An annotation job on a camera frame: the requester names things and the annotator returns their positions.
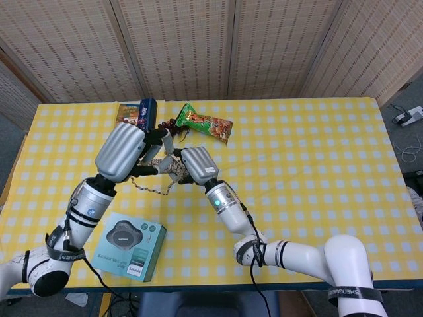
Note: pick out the white floor power strip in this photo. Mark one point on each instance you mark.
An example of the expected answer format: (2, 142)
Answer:
(408, 117)

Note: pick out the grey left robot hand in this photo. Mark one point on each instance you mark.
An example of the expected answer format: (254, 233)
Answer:
(119, 152)

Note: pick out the white crumpled fabric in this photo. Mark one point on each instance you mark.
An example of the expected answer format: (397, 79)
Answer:
(417, 204)

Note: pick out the dark red grape bunch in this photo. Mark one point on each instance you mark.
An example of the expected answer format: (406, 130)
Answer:
(163, 125)

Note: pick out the blue padded seat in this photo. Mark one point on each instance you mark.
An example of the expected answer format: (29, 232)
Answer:
(198, 303)

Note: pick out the woven folding screen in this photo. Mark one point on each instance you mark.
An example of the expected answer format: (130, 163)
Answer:
(185, 49)

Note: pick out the dark blue carton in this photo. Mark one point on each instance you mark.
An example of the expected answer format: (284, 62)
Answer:
(148, 110)

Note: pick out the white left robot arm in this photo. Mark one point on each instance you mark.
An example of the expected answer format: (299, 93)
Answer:
(89, 201)

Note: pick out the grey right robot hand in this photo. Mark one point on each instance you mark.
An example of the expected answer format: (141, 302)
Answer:
(198, 163)

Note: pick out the black floor object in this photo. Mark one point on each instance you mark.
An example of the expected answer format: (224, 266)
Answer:
(414, 178)

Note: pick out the flat orange picture box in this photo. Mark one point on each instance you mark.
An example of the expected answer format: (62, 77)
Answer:
(127, 112)

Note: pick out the green snack bag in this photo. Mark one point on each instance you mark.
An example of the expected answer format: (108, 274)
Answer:
(205, 123)

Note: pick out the teal Philips product box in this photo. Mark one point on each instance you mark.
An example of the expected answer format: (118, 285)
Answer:
(132, 244)

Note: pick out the yellow checkered tablecloth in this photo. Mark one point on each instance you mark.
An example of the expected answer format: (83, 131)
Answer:
(297, 198)

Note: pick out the crumpled grey paper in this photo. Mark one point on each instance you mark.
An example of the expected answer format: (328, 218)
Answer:
(76, 298)

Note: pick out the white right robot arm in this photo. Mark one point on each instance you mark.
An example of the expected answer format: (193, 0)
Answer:
(231, 214)

